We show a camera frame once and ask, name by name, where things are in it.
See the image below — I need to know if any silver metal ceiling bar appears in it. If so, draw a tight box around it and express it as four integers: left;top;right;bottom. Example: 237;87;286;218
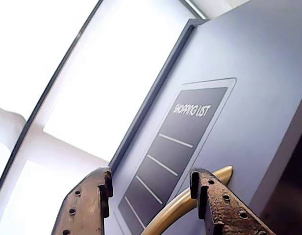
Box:
184;0;208;19

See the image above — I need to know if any dark window frame bar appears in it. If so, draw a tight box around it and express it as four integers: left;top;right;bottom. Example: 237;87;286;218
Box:
0;0;104;196

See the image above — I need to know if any long gold fridge door handle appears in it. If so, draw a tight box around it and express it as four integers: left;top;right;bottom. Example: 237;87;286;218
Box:
141;165;234;235

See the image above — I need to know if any black shopping list sticker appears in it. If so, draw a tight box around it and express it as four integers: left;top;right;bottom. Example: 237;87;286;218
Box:
114;77;237;235

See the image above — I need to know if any blue door with shopping list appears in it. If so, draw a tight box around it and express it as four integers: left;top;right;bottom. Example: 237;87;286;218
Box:
109;0;302;235

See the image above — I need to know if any blue toy kitchen cabinet body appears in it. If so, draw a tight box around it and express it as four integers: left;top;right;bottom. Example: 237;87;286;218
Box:
249;85;302;235

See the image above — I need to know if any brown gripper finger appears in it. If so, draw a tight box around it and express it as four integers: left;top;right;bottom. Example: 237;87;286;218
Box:
190;167;274;235
51;166;114;235

